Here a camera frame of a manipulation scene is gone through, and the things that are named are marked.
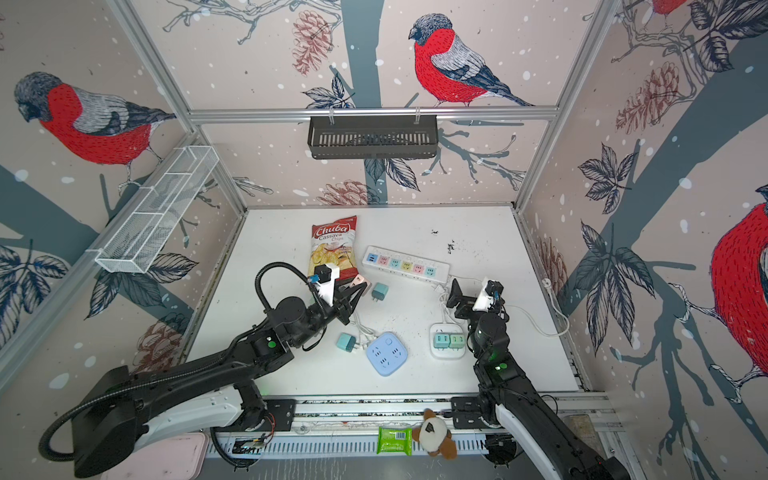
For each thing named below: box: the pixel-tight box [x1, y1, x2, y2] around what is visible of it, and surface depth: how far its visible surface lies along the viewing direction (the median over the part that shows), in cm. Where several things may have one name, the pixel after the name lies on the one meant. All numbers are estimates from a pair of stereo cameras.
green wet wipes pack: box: [376, 426, 413, 456], surface depth 71 cm
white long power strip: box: [362, 245, 451, 284], surface depth 103 cm
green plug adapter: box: [449, 334, 466, 351], surface depth 81 cm
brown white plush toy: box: [412, 408, 458, 460], surface depth 70 cm
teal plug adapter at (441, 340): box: [433, 332, 451, 351], surface depth 81 cm
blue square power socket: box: [366, 332, 408, 377], surface depth 83 cm
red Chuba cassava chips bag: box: [308, 216, 359, 283], surface depth 105 cm
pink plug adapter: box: [350, 274, 370, 290], surface depth 72 cm
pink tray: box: [107, 433, 209, 480], surface depth 67 cm
